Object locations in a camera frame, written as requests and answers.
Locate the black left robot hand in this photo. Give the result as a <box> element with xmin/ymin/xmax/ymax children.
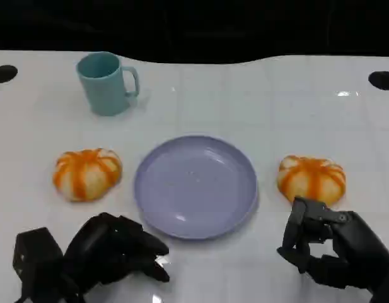
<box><xmin>63</xmin><ymin>211</ymin><xmax>170</xmax><ymax>296</ymax></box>

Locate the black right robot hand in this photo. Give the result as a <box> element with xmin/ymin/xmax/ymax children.
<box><xmin>277</xmin><ymin>196</ymin><xmax>389</xmax><ymax>303</ymax></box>

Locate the orange white toy bread roll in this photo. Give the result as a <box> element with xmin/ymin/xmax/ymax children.
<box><xmin>52</xmin><ymin>148</ymin><xmax>123</xmax><ymax>203</ymax></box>
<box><xmin>277</xmin><ymin>154</ymin><xmax>347</xmax><ymax>206</ymax></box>

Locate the lilac plate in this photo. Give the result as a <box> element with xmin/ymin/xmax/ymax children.
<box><xmin>133</xmin><ymin>135</ymin><xmax>258</xmax><ymax>241</ymax></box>

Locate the pale green mug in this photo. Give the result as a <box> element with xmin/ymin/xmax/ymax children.
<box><xmin>76</xmin><ymin>52</ymin><xmax>141</xmax><ymax>117</ymax></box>

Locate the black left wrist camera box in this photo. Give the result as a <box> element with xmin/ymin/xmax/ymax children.
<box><xmin>12</xmin><ymin>227</ymin><xmax>65</xmax><ymax>285</ymax></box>

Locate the black table cable hole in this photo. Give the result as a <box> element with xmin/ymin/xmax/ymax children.
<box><xmin>0</xmin><ymin>65</ymin><xmax>18</xmax><ymax>85</ymax></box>
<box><xmin>368</xmin><ymin>70</ymin><xmax>389</xmax><ymax>92</ymax></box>

